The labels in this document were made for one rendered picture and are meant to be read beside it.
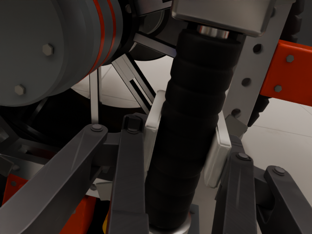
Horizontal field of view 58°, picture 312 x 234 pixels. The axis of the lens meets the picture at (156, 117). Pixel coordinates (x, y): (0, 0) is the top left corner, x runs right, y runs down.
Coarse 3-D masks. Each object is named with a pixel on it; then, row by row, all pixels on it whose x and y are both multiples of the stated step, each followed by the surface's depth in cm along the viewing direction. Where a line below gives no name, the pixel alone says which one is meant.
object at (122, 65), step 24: (120, 0) 49; (144, 0) 44; (168, 0) 44; (120, 48) 52; (168, 48) 47; (96, 72) 50; (120, 72) 49; (72, 96) 72; (96, 96) 52; (24, 120) 54; (48, 120) 58; (72, 120) 63; (96, 120) 54; (120, 120) 67
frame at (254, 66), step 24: (288, 0) 33; (264, 48) 35; (240, 72) 37; (264, 72) 36; (240, 96) 38; (0, 120) 50; (240, 120) 39; (0, 144) 47; (24, 144) 50; (0, 168) 47; (24, 168) 47; (96, 192) 47
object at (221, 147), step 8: (224, 120) 19; (216, 128) 17; (224, 128) 17; (216, 136) 16; (224, 136) 16; (216, 144) 16; (224, 144) 15; (208, 152) 18; (216, 152) 16; (224, 152) 15; (208, 160) 17; (216, 160) 16; (224, 160) 16; (208, 168) 16; (216, 168) 16; (208, 176) 16; (216, 176) 16; (208, 184) 16; (216, 184) 16
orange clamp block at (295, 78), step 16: (288, 48) 35; (304, 48) 35; (272, 64) 36; (288, 64) 36; (304, 64) 35; (272, 80) 37; (288, 80) 36; (304, 80) 36; (272, 96) 37; (288, 96) 37; (304, 96) 37
